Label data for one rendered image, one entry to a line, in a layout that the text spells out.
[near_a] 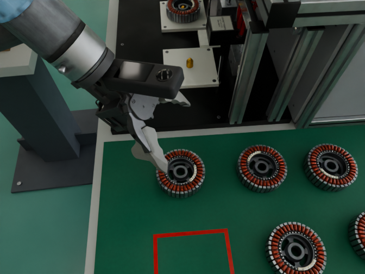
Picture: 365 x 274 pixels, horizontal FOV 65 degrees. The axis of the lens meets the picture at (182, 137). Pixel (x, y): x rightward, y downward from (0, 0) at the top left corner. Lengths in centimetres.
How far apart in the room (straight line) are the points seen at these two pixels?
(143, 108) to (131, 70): 6
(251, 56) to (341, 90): 26
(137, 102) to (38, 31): 16
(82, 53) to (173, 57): 50
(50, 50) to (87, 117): 136
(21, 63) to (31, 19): 63
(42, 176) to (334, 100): 138
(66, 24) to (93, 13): 209
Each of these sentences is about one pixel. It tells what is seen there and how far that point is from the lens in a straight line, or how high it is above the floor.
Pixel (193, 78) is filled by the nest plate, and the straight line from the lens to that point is 83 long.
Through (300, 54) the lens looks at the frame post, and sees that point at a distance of 62.
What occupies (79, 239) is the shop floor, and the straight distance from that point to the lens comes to 149.
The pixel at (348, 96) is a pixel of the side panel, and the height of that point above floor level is 86.
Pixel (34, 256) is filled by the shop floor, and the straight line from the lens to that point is 155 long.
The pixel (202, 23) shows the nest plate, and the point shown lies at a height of 78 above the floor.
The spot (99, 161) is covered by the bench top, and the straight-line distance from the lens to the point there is 74.
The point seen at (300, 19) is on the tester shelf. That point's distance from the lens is 54.
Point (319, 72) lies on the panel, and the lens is 68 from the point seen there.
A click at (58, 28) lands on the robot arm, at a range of 41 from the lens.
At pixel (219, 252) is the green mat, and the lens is 65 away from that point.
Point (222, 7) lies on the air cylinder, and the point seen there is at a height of 82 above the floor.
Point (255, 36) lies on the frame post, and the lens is 55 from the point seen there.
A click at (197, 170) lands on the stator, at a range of 66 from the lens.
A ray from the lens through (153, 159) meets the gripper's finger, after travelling 47.
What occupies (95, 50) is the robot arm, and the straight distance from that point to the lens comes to 43.
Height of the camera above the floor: 138
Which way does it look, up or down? 58 degrees down
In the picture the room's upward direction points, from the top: straight up
